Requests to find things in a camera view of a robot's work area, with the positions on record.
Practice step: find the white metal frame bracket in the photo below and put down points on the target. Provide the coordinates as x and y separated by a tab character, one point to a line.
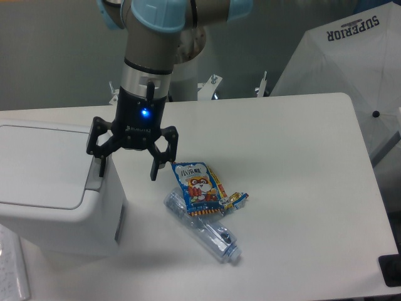
206	87

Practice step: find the small yellow blue wrapper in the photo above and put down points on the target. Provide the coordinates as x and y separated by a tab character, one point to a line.
232	203

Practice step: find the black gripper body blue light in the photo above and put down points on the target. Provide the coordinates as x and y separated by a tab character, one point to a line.
137	120

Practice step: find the black device at table edge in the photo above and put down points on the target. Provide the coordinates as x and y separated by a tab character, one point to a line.
390	267

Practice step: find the white SUPERIOR umbrella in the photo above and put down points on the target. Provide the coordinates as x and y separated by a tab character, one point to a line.
360	56

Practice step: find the blue cartoon snack bag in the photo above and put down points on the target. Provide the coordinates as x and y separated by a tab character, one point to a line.
199	188

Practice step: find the white push-lid trash can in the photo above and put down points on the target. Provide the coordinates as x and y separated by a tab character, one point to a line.
54	194

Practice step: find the paper in plastic sleeve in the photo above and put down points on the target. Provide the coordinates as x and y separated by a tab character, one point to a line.
14	280

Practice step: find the crushed clear plastic bottle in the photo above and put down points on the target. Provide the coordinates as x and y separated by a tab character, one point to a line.
206	229

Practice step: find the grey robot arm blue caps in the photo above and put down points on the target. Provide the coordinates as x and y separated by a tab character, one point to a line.
154	29

